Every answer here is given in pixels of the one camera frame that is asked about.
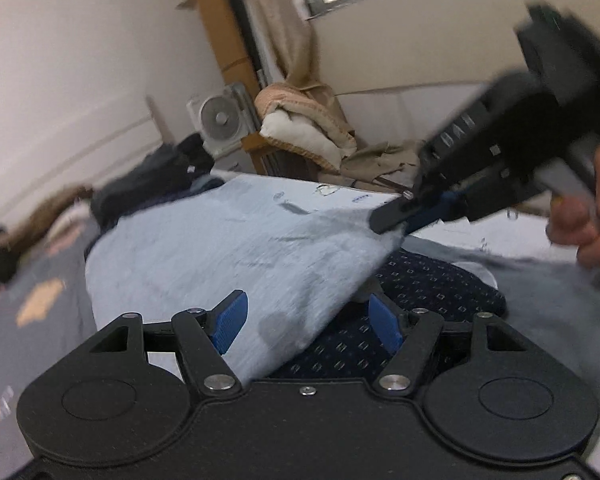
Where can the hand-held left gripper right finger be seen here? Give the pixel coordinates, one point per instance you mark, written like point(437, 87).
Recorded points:
point(385, 325)

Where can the grey t-shirt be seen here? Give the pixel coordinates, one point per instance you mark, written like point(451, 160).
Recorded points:
point(230, 250)

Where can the wooden chair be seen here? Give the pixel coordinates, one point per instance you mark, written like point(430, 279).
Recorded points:
point(280, 162)

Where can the white cushion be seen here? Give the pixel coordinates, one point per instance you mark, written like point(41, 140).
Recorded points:
point(300, 135)

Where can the beige crumpled cloth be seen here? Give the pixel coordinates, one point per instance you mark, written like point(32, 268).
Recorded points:
point(380, 165)

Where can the white bed headboard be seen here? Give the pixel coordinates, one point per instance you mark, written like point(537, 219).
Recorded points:
point(80, 150)

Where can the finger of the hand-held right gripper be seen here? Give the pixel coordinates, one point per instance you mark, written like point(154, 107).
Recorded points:
point(440, 210)
point(392, 217)

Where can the brown cardboard roll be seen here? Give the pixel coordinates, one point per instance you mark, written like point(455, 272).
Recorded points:
point(220, 20)

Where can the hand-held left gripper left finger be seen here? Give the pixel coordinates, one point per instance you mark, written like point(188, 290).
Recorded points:
point(230, 322)

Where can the brown coat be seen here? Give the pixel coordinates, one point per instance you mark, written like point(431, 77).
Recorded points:
point(55, 205)

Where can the black board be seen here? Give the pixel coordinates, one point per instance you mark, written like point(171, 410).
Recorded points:
point(245, 35)

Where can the beige curtain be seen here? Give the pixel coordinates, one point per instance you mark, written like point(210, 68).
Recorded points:
point(280, 20)

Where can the white box fan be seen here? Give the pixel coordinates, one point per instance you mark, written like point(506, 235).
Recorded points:
point(220, 120)

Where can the navy dotted cloth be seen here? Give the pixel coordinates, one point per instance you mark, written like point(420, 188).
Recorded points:
point(430, 280)

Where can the stack of folded dark clothes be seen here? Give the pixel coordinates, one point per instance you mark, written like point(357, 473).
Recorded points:
point(145, 175)

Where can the white printed bedsheet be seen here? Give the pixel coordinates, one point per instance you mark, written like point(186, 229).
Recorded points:
point(480, 232)

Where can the grey printed quilt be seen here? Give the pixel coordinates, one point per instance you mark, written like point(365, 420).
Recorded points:
point(10, 320)

